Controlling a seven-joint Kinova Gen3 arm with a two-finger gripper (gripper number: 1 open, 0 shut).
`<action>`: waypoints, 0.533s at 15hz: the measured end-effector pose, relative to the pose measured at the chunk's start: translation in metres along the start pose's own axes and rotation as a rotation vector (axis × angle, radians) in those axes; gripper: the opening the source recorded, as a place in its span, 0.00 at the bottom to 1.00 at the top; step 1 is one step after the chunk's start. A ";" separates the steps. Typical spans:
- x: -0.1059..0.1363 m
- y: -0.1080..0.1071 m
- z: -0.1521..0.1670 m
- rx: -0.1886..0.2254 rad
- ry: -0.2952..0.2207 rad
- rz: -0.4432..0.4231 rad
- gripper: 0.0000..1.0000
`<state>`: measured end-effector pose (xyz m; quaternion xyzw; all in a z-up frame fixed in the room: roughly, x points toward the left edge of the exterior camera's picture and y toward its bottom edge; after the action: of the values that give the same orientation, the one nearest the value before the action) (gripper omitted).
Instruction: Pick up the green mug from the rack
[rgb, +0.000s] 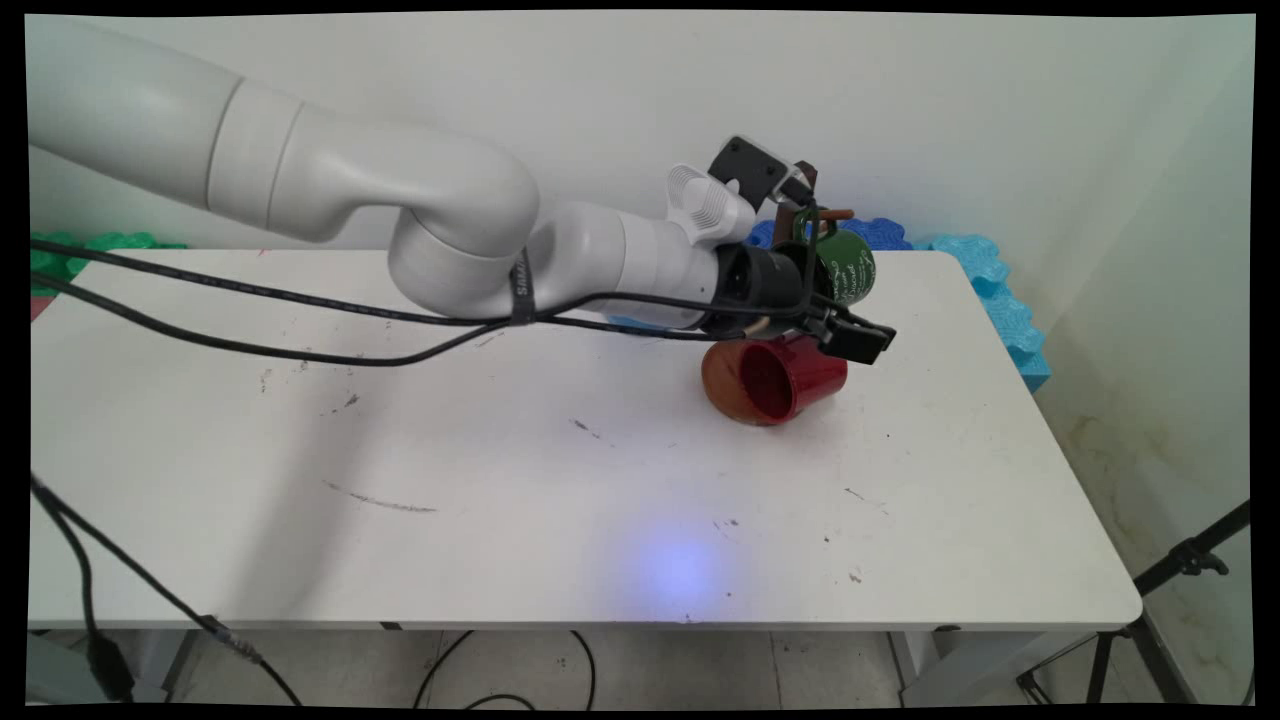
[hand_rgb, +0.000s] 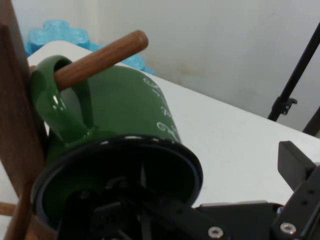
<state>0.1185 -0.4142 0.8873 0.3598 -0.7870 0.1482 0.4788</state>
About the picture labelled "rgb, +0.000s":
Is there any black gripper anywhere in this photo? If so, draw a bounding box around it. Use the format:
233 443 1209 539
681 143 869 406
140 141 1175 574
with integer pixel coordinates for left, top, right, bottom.
705 243 897 366

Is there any green mug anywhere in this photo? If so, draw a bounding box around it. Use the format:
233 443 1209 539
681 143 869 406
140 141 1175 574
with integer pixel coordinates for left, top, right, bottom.
797 222 878 306

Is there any red mug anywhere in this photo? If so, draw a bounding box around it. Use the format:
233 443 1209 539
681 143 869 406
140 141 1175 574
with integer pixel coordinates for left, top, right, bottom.
738 335 849 426

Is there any dark blue foam mat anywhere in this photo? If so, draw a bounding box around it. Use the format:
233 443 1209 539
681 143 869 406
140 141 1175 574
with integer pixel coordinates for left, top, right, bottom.
745 217 913 252

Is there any wooden mug tree stand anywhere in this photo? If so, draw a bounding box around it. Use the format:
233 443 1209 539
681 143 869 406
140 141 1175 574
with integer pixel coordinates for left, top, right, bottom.
700 160 857 428

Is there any light blue foam mat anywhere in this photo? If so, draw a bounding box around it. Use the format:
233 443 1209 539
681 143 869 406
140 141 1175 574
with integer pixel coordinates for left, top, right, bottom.
913 234 1052 393

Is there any black tripod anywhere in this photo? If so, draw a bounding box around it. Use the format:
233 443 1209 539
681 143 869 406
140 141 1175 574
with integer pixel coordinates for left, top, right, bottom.
1015 499 1252 707

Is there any green foam mat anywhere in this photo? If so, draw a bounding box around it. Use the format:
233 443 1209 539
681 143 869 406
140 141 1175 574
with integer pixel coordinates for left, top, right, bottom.
30 231 188 297

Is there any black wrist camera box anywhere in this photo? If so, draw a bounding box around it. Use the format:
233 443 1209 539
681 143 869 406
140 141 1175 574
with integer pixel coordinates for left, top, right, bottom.
708 136 813 211

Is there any black velcro strap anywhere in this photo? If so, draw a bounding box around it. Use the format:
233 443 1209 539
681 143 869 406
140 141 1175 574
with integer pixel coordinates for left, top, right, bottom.
509 248 537 327

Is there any black floor cable loop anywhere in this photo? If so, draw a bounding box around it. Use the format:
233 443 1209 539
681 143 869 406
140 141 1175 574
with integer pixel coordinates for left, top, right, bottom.
413 629 598 711

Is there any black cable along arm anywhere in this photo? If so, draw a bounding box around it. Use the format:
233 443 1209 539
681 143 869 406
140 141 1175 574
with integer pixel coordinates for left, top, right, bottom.
30 238 823 343
30 270 516 368

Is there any black cable with connector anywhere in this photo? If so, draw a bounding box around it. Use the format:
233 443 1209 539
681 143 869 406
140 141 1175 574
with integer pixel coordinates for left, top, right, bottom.
30 474 304 707

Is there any black cable with plug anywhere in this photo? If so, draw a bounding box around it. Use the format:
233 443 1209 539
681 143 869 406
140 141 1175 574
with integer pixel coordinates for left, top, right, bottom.
35 488 136 703

